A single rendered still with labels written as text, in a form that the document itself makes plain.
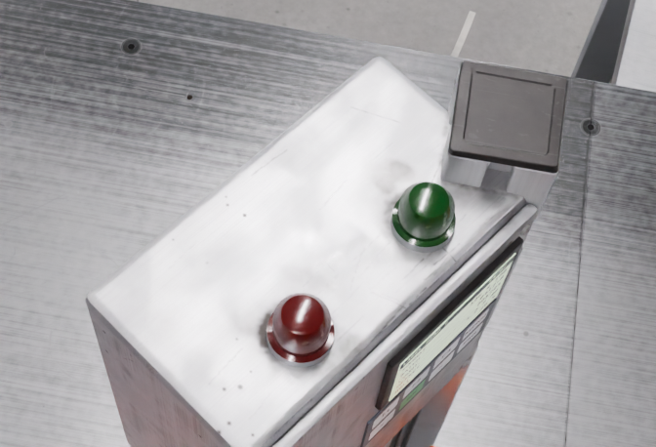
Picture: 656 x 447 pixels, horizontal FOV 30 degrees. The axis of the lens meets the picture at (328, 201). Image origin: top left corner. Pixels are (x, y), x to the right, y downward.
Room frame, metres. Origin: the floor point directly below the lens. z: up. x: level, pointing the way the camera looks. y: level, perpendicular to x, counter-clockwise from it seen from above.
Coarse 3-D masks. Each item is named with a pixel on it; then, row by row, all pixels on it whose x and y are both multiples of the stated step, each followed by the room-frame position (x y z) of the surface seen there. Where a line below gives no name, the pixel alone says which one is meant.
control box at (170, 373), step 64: (384, 64) 0.31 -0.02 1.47; (320, 128) 0.27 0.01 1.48; (384, 128) 0.27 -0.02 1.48; (448, 128) 0.28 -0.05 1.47; (256, 192) 0.24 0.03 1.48; (320, 192) 0.24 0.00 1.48; (384, 192) 0.24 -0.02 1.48; (192, 256) 0.20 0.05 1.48; (256, 256) 0.21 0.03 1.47; (320, 256) 0.21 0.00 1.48; (384, 256) 0.21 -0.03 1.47; (448, 256) 0.22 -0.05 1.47; (128, 320) 0.17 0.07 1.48; (192, 320) 0.18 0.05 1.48; (256, 320) 0.18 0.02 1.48; (384, 320) 0.19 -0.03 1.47; (128, 384) 0.17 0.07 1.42; (192, 384) 0.15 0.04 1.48; (256, 384) 0.15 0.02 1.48; (320, 384) 0.16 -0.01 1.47
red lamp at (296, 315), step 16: (288, 304) 0.18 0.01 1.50; (304, 304) 0.18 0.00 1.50; (320, 304) 0.18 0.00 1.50; (272, 320) 0.17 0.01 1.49; (288, 320) 0.17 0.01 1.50; (304, 320) 0.17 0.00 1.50; (320, 320) 0.17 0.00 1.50; (272, 336) 0.17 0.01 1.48; (288, 336) 0.17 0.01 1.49; (304, 336) 0.17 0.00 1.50; (320, 336) 0.17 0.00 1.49; (272, 352) 0.17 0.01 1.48; (288, 352) 0.17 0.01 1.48; (304, 352) 0.17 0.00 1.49; (320, 352) 0.17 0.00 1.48
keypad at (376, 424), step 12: (480, 312) 0.23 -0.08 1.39; (480, 324) 0.24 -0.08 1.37; (468, 336) 0.23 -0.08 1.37; (444, 348) 0.21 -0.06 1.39; (456, 348) 0.22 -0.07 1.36; (432, 360) 0.21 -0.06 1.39; (444, 360) 0.22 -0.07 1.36; (420, 372) 0.20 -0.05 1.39; (432, 372) 0.21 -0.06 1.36; (408, 384) 0.19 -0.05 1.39; (420, 384) 0.20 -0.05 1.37; (396, 396) 0.19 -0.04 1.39; (408, 396) 0.20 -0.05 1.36; (384, 408) 0.18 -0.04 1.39; (396, 408) 0.19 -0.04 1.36; (372, 420) 0.17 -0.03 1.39; (384, 420) 0.18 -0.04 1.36; (372, 432) 0.18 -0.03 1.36
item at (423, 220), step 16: (416, 192) 0.23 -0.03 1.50; (432, 192) 0.23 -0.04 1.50; (448, 192) 0.24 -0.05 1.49; (400, 208) 0.23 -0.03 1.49; (416, 208) 0.23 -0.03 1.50; (432, 208) 0.23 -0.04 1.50; (448, 208) 0.23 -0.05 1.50; (400, 224) 0.23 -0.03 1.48; (416, 224) 0.22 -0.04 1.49; (432, 224) 0.22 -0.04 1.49; (448, 224) 0.22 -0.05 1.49; (400, 240) 0.22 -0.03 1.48; (416, 240) 0.22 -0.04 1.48; (432, 240) 0.22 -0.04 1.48; (448, 240) 0.22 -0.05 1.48
